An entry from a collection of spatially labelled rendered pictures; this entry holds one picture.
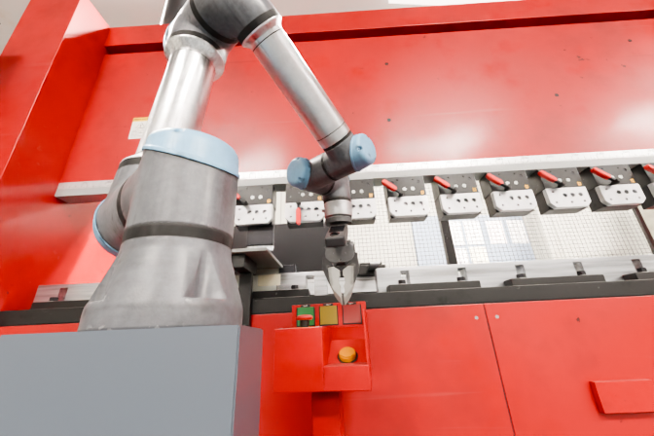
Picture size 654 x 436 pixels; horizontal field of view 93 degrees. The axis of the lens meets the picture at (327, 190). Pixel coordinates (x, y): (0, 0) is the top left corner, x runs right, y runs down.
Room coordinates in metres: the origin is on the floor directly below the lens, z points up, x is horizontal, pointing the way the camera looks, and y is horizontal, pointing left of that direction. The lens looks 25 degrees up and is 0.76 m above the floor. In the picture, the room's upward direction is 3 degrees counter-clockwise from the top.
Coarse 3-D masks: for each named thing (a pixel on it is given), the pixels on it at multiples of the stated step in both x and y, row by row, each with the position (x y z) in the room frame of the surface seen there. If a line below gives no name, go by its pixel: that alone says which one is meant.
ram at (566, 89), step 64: (128, 64) 1.14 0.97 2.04; (256, 64) 1.13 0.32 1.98; (320, 64) 1.12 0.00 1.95; (384, 64) 1.11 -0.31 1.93; (448, 64) 1.10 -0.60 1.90; (512, 64) 1.10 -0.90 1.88; (576, 64) 1.09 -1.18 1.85; (640, 64) 1.08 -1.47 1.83; (128, 128) 1.14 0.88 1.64; (256, 128) 1.13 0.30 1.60; (384, 128) 1.11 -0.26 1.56; (448, 128) 1.11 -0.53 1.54; (512, 128) 1.10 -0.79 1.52; (576, 128) 1.09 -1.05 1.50; (640, 128) 1.09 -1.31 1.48; (64, 192) 1.14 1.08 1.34
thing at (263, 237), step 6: (252, 228) 1.16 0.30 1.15; (258, 228) 1.15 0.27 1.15; (264, 228) 1.15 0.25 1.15; (270, 228) 1.15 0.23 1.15; (252, 234) 1.15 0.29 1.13; (258, 234) 1.15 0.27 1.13; (264, 234) 1.15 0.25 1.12; (270, 234) 1.15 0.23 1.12; (252, 240) 1.16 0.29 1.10; (258, 240) 1.15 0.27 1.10; (264, 240) 1.15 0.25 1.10; (270, 240) 1.15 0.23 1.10; (252, 246) 1.16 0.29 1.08; (258, 246) 1.16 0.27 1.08; (264, 246) 1.16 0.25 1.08; (270, 246) 1.16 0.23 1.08
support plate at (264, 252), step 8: (240, 248) 0.89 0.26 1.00; (248, 248) 0.88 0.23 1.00; (256, 248) 0.88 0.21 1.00; (264, 248) 0.88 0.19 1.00; (248, 256) 0.94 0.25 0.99; (256, 256) 0.95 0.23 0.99; (264, 256) 0.95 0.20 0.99; (272, 256) 0.97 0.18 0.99; (264, 264) 1.07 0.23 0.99; (272, 264) 1.07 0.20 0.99; (280, 264) 1.11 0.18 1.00
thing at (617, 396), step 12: (600, 384) 0.97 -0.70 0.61; (612, 384) 0.97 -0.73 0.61; (624, 384) 0.97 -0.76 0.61; (636, 384) 0.97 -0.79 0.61; (648, 384) 0.97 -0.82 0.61; (600, 396) 0.97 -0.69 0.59; (612, 396) 0.97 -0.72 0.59; (624, 396) 0.97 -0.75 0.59; (636, 396) 0.97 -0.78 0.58; (648, 396) 0.97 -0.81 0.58; (600, 408) 0.98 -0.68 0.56; (612, 408) 0.97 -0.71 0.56; (624, 408) 0.97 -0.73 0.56; (636, 408) 0.97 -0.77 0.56; (648, 408) 0.97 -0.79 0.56
